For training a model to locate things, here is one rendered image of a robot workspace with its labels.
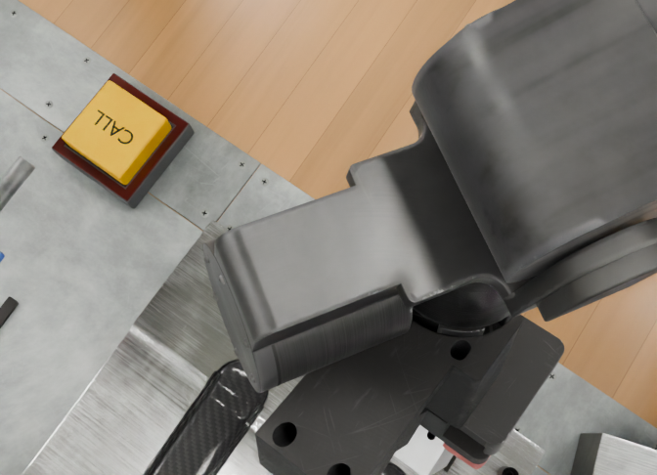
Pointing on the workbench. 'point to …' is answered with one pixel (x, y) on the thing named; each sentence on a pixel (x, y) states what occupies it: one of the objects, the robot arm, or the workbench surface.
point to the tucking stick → (7, 309)
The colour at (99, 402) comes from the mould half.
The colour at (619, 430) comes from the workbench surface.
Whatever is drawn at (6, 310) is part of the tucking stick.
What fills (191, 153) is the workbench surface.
